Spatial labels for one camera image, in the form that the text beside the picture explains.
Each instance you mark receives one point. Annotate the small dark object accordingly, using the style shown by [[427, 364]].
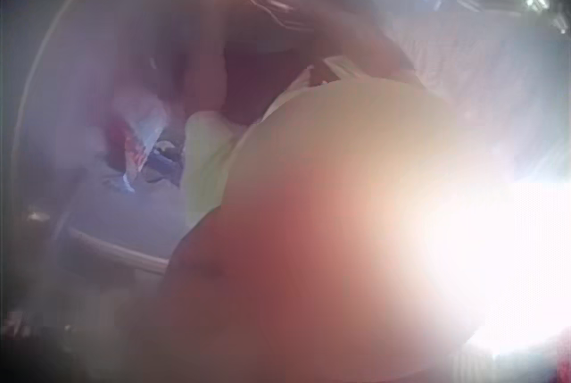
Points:
[[166, 160]]

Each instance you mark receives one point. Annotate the red white blue packet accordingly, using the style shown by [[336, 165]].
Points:
[[140, 146]]

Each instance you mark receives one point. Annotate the grey table with white rim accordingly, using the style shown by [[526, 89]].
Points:
[[111, 227]]

